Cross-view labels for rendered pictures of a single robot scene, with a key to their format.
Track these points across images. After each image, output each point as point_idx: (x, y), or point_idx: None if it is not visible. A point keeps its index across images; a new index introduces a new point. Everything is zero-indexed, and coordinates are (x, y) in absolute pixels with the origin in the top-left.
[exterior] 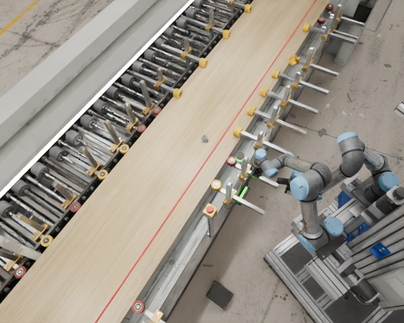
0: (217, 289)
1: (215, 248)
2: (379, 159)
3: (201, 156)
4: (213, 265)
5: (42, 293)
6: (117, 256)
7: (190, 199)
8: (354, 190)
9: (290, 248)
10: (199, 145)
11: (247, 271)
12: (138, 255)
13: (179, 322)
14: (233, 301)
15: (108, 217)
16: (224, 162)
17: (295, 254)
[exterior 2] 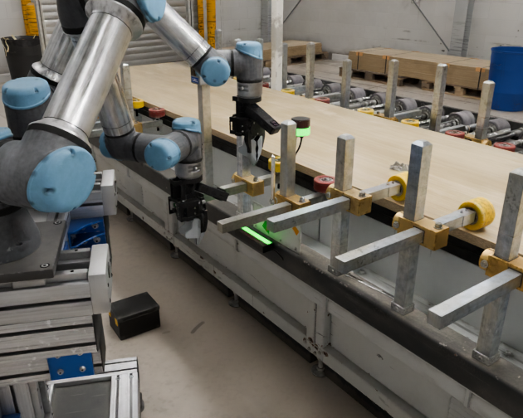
0: (144, 303)
1: (219, 345)
2: (49, 118)
3: (357, 161)
4: (192, 332)
5: (229, 88)
6: (230, 108)
7: (269, 143)
8: (59, 225)
9: (110, 400)
10: (387, 163)
11: (140, 374)
12: (217, 114)
13: (140, 281)
14: (111, 338)
15: (290, 109)
16: (325, 174)
17: (90, 410)
